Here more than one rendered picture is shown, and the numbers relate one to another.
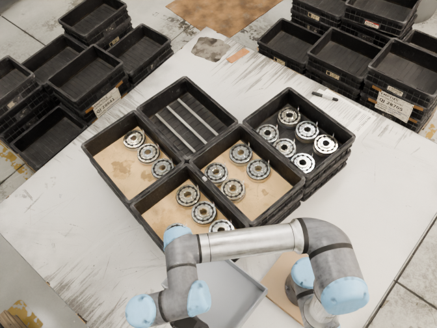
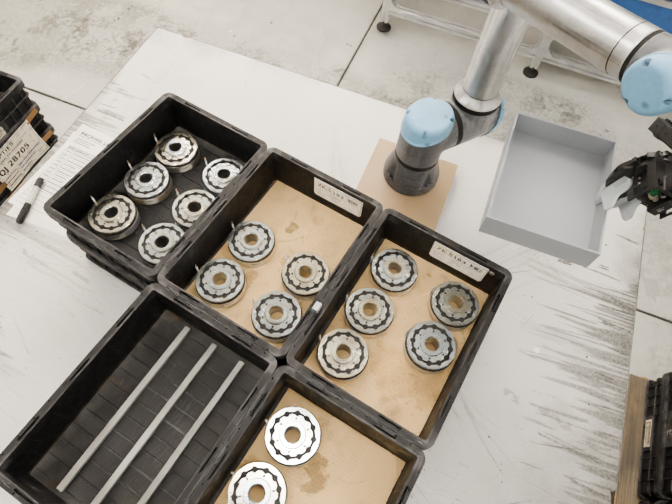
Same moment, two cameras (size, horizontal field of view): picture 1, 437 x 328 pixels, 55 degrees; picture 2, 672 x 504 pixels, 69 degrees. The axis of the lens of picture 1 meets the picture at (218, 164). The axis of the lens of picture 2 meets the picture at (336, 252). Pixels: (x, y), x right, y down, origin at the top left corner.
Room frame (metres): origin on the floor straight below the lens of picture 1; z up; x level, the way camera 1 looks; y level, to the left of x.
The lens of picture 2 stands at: (1.03, 0.36, 1.81)
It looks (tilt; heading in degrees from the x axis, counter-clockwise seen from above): 62 degrees down; 237
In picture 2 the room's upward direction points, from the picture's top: 7 degrees clockwise
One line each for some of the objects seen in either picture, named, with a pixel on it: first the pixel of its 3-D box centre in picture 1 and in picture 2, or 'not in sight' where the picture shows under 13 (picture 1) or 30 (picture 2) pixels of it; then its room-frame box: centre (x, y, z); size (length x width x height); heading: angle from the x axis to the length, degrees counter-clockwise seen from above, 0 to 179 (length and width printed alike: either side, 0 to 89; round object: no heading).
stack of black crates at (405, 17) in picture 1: (375, 28); not in sight; (2.14, -1.21, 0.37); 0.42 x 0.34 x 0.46; 41
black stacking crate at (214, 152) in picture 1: (246, 177); (277, 254); (0.88, -0.10, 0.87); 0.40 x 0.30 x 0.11; 32
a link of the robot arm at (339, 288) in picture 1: (327, 299); (497, 45); (0.28, -0.25, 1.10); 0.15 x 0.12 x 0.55; 1
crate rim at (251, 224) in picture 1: (245, 171); (276, 243); (0.88, -0.10, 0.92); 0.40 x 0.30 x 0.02; 32
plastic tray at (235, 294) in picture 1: (214, 288); (549, 185); (0.38, 0.08, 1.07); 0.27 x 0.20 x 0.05; 41
